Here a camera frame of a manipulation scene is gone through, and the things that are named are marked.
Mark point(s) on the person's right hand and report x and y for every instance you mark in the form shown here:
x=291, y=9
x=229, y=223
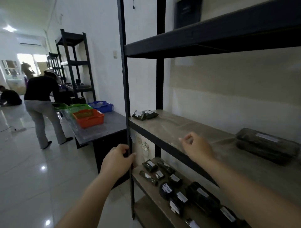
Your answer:
x=198, y=148

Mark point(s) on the person's left hand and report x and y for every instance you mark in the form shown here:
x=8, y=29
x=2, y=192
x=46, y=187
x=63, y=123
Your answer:
x=115, y=163

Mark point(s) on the person's right thumb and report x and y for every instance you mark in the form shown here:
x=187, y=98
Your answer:
x=184, y=141

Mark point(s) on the person's left thumb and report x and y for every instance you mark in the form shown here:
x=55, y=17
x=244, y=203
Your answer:
x=129, y=158

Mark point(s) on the black metal rack wooden shelves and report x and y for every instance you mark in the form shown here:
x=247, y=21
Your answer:
x=125, y=94

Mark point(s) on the person's right forearm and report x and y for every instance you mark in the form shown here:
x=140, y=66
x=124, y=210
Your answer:
x=247, y=192

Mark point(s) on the person's left forearm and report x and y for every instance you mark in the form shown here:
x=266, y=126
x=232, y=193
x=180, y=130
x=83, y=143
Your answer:
x=91, y=199

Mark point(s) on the white plug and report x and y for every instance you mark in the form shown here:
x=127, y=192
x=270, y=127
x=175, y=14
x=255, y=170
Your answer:
x=145, y=146

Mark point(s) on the dark grey desk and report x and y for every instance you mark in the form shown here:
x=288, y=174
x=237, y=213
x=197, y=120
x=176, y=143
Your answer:
x=114, y=124

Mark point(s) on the small black labelled packet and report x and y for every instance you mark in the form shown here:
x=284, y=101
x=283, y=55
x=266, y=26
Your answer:
x=151, y=114
x=139, y=115

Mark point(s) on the clear plastic sheet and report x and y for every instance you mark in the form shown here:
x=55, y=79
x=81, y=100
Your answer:
x=91, y=133

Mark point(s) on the orange plastic basket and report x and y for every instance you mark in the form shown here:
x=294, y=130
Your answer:
x=88, y=118

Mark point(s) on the blue plastic basket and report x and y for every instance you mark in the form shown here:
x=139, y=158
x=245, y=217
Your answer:
x=101, y=106

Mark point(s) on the group of black labelled packets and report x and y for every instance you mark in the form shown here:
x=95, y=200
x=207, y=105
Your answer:
x=202, y=198

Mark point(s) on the large black wrapped packet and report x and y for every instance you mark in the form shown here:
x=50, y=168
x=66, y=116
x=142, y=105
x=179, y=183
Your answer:
x=254, y=151
x=268, y=141

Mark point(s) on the green plastic basket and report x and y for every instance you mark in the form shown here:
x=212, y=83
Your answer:
x=58, y=106
x=78, y=107

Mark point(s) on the tall black metal rack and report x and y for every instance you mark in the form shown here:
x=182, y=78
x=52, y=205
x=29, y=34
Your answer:
x=68, y=63

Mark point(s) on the low black metal rack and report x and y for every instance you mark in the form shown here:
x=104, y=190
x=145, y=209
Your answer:
x=54, y=63

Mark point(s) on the white air conditioner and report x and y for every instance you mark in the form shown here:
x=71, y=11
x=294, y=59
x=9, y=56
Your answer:
x=30, y=41

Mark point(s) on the ceiling lamp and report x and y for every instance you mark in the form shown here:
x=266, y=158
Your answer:
x=9, y=28

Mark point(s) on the white wall socket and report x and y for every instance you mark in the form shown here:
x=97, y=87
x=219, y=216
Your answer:
x=139, y=141

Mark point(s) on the beige wall switch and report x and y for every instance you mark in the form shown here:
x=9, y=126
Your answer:
x=114, y=54

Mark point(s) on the dark wall panel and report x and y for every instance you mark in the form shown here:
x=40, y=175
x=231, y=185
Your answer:
x=188, y=13

